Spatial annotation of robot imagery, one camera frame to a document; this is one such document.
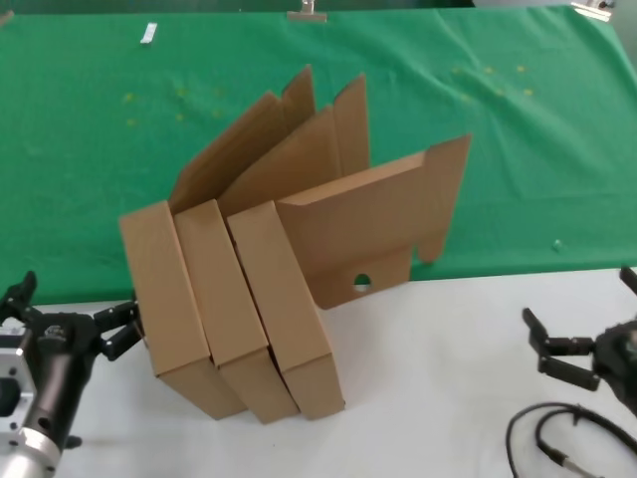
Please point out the brown cardboard paper box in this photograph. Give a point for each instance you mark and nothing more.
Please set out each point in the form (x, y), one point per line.
(219, 289)
(348, 234)
(164, 289)

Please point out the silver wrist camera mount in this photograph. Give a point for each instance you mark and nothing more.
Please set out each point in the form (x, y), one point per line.
(15, 378)

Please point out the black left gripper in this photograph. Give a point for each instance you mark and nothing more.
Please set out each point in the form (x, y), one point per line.
(62, 358)

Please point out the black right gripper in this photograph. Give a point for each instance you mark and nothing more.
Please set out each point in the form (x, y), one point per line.
(619, 358)

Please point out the small white label strip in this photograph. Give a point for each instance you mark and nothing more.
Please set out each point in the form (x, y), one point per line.
(148, 34)

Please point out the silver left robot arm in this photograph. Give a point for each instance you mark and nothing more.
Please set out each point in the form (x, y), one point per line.
(30, 455)

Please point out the metal table clamp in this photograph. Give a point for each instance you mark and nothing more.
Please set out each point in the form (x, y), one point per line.
(307, 15)
(592, 10)

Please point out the green table cloth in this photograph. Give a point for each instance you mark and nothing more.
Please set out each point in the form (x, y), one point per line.
(74, 174)

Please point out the small pale debris piece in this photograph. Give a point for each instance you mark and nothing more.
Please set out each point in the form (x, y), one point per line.
(557, 244)

